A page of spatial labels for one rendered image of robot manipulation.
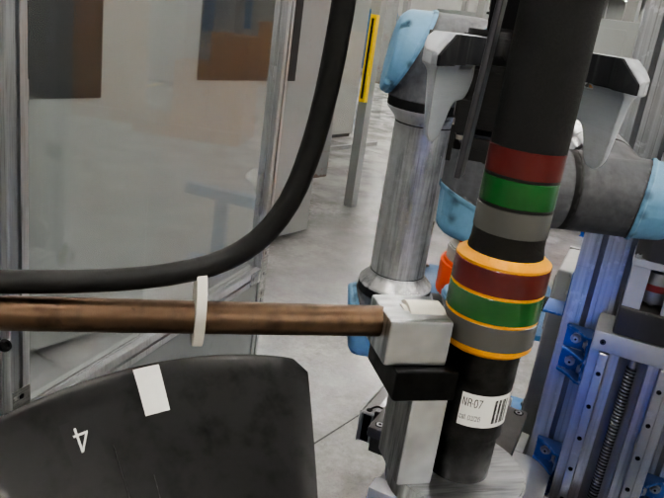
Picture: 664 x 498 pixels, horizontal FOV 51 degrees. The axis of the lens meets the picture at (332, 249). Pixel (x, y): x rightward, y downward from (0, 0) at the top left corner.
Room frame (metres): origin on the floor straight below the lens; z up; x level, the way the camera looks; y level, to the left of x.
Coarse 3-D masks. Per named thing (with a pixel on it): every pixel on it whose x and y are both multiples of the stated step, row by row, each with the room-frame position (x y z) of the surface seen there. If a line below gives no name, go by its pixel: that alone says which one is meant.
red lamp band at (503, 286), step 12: (456, 252) 0.30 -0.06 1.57; (456, 264) 0.30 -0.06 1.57; (468, 264) 0.29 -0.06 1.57; (456, 276) 0.30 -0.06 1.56; (468, 276) 0.29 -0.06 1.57; (480, 276) 0.29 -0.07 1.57; (492, 276) 0.28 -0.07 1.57; (504, 276) 0.28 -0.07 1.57; (516, 276) 0.28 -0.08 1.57; (528, 276) 0.28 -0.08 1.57; (540, 276) 0.29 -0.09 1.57; (468, 288) 0.29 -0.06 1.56; (480, 288) 0.29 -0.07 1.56; (492, 288) 0.28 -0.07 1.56; (504, 288) 0.28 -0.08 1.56; (516, 288) 0.28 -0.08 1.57; (528, 288) 0.28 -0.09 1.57; (540, 288) 0.29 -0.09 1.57
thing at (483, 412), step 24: (456, 360) 0.29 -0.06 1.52; (480, 360) 0.29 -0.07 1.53; (456, 384) 0.29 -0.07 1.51; (480, 384) 0.29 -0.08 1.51; (504, 384) 0.29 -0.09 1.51; (456, 408) 0.29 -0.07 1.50; (480, 408) 0.29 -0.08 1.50; (504, 408) 0.29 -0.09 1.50; (456, 432) 0.29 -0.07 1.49; (480, 432) 0.29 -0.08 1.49; (456, 456) 0.29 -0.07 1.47; (480, 456) 0.29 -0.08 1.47; (456, 480) 0.29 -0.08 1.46; (480, 480) 0.29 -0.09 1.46
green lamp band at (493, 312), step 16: (448, 288) 0.31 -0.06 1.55; (464, 304) 0.29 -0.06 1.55; (480, 304) 0.29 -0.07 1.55; (496, 304) 0.28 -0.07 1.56; (512, 304) 0.28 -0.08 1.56; (528, 304) 0.29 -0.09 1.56; (480, 320) 0.29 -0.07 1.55; (496, 320) 0.28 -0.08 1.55; (512, 320) 0.28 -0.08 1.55; (528, 320) 0.29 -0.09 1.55
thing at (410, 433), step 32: (384, 320) 0.28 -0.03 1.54; (416, 320) 0.28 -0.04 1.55; (448, 320) 0.28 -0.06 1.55; (384, 352) 0.28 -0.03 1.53; (416, 352) 0.28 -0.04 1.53; (384, 384) 0.28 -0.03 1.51; (416, 384) 0.27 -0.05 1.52; (448, 384) 0.28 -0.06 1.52; (384, 416) 0.31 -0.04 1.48; (416, 416) 0.28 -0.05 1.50; (384, 448) 0.30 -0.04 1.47; (416, 448) 0.28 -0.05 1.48; (416, 480) 0.28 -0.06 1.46; (448, 480) 0.29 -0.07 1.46; (512, 480) 0.30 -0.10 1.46
